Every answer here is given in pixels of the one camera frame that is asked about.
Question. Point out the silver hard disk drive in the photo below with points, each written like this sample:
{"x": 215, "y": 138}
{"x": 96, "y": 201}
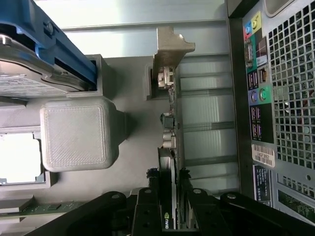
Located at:
{"x": 27, "y": 73}

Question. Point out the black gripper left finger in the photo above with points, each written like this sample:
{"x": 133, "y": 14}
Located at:
{"x": 145, "y": 209}

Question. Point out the white barcode label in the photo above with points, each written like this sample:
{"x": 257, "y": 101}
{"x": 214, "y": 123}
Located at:
{"x": 264, "y": 155}

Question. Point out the hard drive in blue caddy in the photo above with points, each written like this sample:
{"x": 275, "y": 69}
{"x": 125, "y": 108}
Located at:
{"x": 69, "y": 46}

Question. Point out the silver CPU chip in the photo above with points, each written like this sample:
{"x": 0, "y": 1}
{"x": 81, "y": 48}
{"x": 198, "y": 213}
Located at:
{"x": 17, "y": 157}

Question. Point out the grey printed parts rack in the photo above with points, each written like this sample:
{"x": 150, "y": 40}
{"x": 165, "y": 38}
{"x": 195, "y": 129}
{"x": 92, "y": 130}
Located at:
{"x": 78, "y": 137}

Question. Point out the grey metal PC case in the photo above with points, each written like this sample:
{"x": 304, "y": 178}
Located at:
{"x": 290, "y": 103}

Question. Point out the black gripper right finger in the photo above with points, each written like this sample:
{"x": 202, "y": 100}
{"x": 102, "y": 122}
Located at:
{"x": 197, "y": 214}

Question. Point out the green RAM stick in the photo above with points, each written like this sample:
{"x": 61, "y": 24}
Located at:
{"x": 41, "y": 209}

